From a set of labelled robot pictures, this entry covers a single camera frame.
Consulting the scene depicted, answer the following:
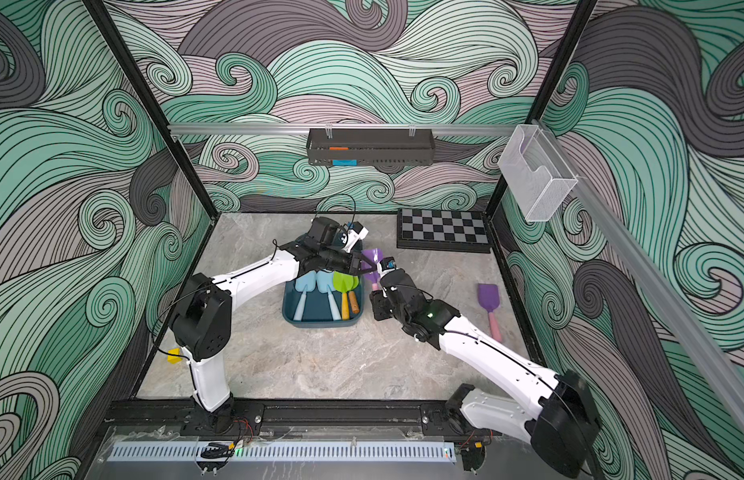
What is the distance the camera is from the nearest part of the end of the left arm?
67cm

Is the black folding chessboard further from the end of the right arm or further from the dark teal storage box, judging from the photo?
the end of the right arm

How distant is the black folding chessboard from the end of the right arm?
1.67 feet

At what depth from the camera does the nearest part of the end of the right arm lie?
538 millimetres

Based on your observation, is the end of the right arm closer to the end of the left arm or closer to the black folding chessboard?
the end of the left arm

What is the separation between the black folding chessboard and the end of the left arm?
1.19 feet

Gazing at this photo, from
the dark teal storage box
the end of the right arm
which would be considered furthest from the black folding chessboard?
the end of the right arm

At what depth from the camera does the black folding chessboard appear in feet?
3.58

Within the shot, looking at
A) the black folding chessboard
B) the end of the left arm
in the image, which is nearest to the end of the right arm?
the end of the left arm
